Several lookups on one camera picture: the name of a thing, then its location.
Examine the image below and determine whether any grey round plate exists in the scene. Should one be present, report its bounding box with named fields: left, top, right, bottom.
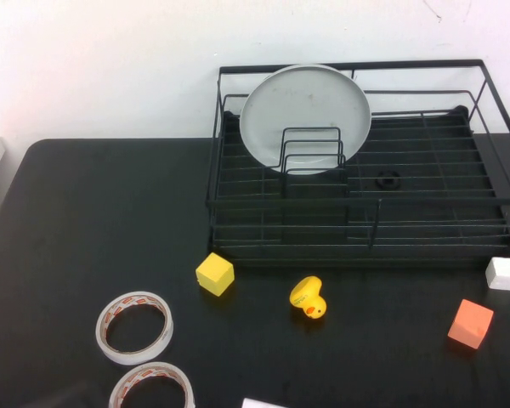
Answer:
left=239, top=64, right=373, bottom=177

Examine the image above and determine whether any yellow cube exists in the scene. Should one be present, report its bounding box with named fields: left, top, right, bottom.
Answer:
left=195, top=252, right=235, bottom=298

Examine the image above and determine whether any yellow rubber duck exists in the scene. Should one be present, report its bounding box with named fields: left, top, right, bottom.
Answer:
left=288, top=275, right=328, bottom=320

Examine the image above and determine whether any clear tape roll red print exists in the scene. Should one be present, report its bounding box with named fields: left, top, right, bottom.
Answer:
left=109, top=361, right=196, bottom=408
left=95, top=291, right=174, bottom=366

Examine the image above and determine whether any black drip tray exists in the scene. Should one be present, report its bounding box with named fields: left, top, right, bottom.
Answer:
left=212, top=105, right=510, bottom=269

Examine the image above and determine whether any white paper sheet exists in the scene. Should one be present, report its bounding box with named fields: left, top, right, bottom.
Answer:
left=241, top=397, right=290, bottom=408

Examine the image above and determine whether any orange cube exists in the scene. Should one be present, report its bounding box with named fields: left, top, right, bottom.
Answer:
left=446, top=298, right=495, bottom=351

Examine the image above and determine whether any white cube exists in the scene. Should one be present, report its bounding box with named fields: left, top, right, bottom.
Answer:
left=484, top=256, right=510, bottom=292

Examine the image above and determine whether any black wire dish rack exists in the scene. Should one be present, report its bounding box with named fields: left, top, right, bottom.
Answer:
left=206, top=59, right=510, bottom=269

